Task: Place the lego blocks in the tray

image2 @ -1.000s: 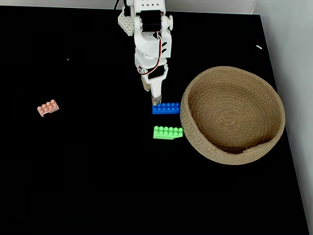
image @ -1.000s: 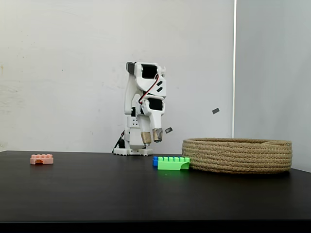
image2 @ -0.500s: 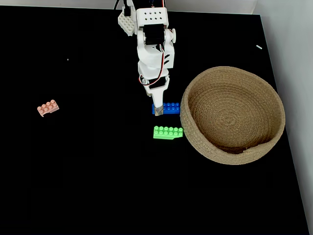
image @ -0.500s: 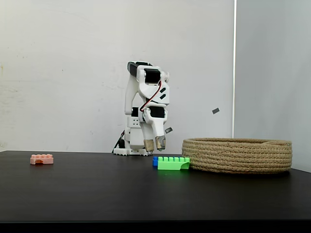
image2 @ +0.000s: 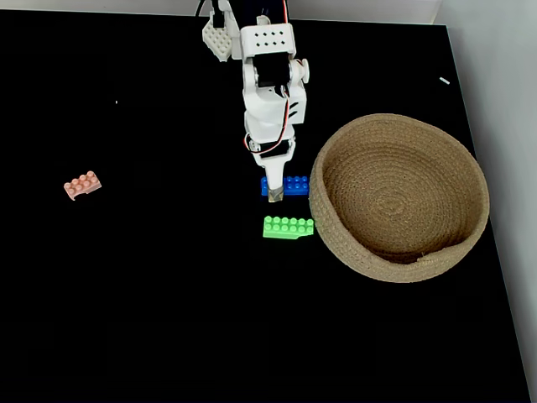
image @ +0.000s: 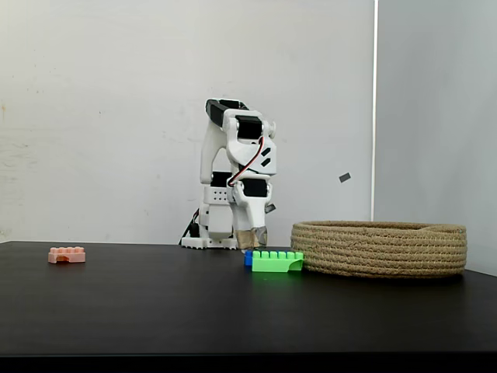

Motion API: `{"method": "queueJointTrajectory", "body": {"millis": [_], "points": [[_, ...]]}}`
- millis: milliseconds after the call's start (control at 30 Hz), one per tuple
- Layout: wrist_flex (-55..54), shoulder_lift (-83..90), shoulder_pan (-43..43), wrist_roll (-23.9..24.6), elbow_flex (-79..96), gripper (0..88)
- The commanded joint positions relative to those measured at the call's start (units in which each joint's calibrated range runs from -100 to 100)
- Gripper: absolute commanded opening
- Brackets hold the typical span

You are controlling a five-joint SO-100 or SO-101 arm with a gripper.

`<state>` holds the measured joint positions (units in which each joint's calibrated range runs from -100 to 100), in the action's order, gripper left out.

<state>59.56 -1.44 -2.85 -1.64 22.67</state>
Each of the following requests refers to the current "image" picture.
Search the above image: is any green lego block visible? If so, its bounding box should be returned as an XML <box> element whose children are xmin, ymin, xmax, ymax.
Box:
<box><xmin>251</xmin><ymin>250</ymin><xmax>305</xmax><ymax>274</ymax></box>

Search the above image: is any pink lego block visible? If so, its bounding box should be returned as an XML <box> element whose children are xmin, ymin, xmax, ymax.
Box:
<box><xmin>47</xmin><ymin>246</ymin><xmax>87</xmax><ymax>264</ymax></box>

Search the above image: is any white vertical corner trim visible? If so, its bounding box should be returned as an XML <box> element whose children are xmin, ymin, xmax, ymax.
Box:
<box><xmin>371</xmin><ymin>0</ymin><xmax>380</xmax><ymax>222</ymax></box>

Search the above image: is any red white servo cable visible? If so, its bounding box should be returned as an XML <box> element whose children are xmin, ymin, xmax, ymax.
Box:
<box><xmin>227</xmin><ymin>134</ymin><xmax>266</xmax><ymax>188</ymax></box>

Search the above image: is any black base cable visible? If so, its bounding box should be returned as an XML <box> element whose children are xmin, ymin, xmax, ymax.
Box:
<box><xmin>182</xmin><ymin>209</ymin><xmax>201</xmax><ymax>239</ymax></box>

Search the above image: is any woven rope basket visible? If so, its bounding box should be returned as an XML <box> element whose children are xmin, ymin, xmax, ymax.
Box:
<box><xmin>290</xmin><ymin>220</ymin><xmax>468</xmax><ymax>279</ymax></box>

